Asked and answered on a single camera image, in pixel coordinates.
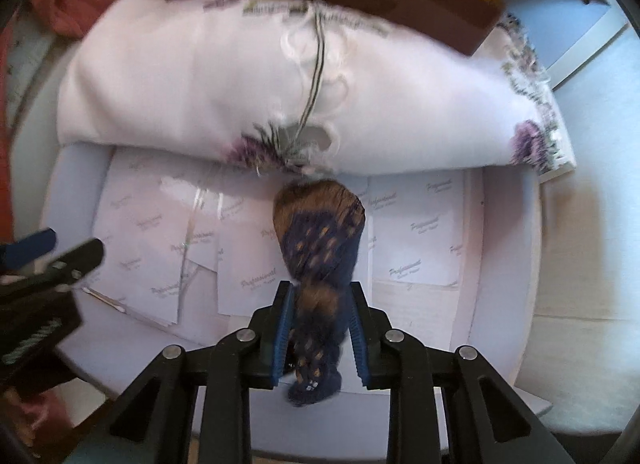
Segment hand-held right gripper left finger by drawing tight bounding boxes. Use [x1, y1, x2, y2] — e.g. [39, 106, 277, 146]
[70, 280, 297, 464]

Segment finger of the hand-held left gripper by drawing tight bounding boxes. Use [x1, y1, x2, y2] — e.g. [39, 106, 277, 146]
[0, 227, 57, 267]
[0, 238, 106, 297]

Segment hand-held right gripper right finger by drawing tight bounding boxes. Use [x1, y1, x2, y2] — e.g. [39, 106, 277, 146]
[347, 281, 576, 464]

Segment navy gold knit sock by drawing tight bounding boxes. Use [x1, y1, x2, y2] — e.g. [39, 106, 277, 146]
[272, 178, 367, 406]

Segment grey-fronted drawer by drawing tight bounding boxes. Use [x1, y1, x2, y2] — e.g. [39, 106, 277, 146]
[40, 141, 556, 445]

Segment cotton swab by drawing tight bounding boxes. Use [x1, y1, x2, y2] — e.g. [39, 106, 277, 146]
[81, 287, 127, 316]

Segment printed white drawer liner paper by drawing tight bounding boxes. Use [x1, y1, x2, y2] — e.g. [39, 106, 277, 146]
[92, 147, 468, 332]

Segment floral embroidered pillow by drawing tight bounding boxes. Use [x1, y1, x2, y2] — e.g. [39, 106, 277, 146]
[56, 0, 576, 180]

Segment red blanket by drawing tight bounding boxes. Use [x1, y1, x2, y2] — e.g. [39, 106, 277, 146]
[0, 0, 157, 240]

